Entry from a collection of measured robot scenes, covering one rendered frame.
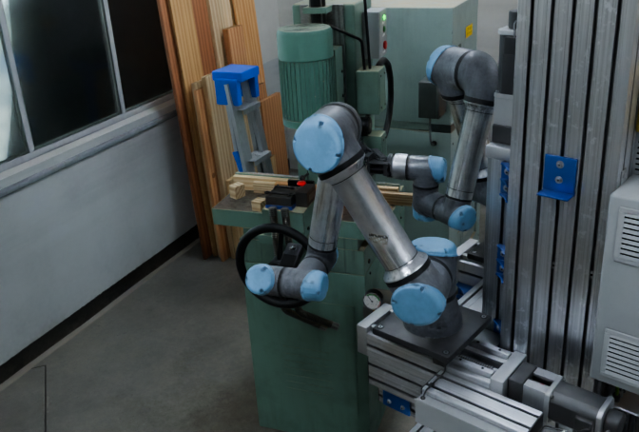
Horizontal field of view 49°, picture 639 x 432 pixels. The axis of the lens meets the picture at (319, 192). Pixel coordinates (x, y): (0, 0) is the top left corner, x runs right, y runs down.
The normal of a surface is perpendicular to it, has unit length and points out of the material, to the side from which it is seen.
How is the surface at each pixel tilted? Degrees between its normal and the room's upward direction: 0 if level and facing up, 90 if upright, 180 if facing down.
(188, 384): 0
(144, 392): 0
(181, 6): 87
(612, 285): 90
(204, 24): 87
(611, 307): 90
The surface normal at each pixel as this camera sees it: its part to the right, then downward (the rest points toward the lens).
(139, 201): 0.91, 0.11
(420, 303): -0.26, 0.48
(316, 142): -0.40, 0.26
